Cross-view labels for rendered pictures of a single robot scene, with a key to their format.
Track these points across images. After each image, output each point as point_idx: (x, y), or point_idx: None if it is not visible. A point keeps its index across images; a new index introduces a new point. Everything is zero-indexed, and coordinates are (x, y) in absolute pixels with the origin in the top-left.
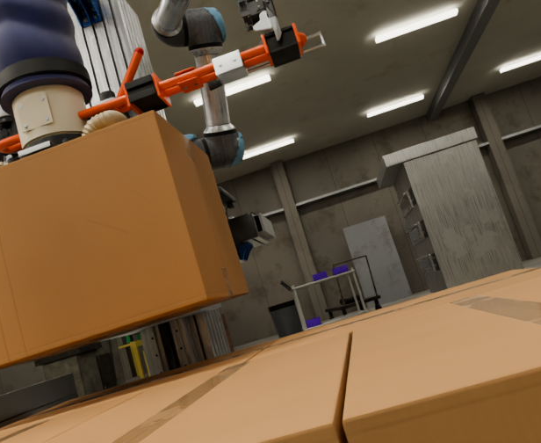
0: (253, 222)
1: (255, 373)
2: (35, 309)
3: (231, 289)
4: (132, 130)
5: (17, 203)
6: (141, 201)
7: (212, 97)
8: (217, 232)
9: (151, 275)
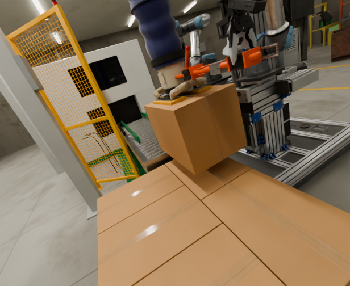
0: (287, 86)
1: (171, 228)
2: (168, 147)
3: (223, 157)
4: (170, 114)
5: (158, 120)
6: (178, 138)
7: (269, 11)
8: (222, 134)
9: (184, 159)
